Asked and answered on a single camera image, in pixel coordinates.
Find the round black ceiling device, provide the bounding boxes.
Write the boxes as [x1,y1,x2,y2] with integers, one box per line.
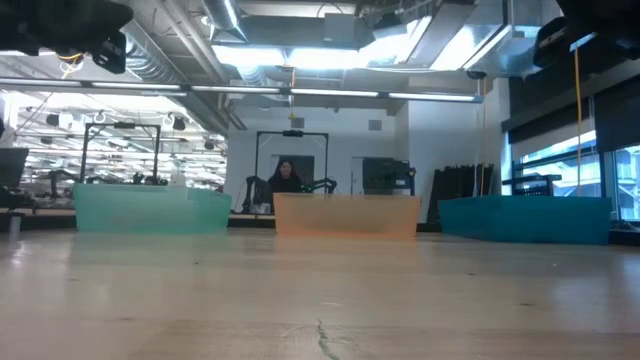
[58,49,85,76]

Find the black window blind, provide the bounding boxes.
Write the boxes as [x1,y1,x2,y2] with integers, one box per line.
[502,47,640,154]

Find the black monitor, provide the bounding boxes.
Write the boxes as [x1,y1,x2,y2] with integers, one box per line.
[0,147,30,190]

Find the long ceiling light bar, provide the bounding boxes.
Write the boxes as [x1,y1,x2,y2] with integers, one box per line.
[0,77,485,105]

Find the black metal rack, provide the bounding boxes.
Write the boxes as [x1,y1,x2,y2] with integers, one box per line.
[501,173,564,197]

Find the translucent teal plastic bin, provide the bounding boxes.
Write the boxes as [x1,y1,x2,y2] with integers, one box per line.
[72,182,234,235]

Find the black folded panels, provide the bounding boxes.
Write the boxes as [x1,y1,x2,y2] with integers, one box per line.
[429,163,496,224]

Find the blue plastic bin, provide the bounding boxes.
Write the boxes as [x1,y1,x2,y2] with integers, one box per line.
[437,194,614,246]

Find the black equipment cabinet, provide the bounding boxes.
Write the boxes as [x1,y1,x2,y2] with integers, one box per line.
[361,157,417,197]

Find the translucent orange plastic bin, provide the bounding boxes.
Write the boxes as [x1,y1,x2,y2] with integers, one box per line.
[272,193,422,239]

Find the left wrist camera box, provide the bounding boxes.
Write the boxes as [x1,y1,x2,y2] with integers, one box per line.
[92,32,127,75]

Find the silver corrugated ventilation duct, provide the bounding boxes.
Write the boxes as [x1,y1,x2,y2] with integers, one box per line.
[112,0,249,134]

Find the silver rectangular air duct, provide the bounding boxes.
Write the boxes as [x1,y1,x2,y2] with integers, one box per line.
[407,0,564,79]

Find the yellow hanging cable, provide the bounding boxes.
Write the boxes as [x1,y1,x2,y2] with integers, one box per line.
[572,47,584,197]

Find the black background rig frame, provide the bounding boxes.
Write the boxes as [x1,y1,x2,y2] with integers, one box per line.
[79,122,162,185]
[254,130,330,195]

